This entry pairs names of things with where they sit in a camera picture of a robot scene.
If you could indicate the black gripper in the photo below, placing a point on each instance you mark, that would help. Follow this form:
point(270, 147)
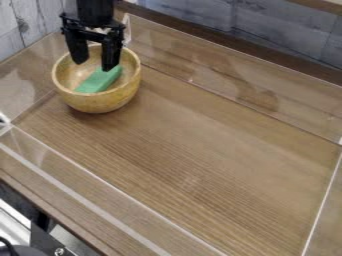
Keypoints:
point(87, 20)

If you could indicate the wooden bowl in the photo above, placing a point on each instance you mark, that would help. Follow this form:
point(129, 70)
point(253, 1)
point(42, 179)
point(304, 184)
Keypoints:
point(68, 75)

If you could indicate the black metal bracket with screw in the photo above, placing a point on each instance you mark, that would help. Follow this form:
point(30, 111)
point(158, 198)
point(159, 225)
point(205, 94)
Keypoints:
point(47, 244)

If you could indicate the clear acrylic tray walls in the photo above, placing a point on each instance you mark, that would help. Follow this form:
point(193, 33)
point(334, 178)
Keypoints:
point(219, 164)

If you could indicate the green rectangular block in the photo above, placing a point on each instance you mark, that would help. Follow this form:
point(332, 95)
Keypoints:
point(99, 80)

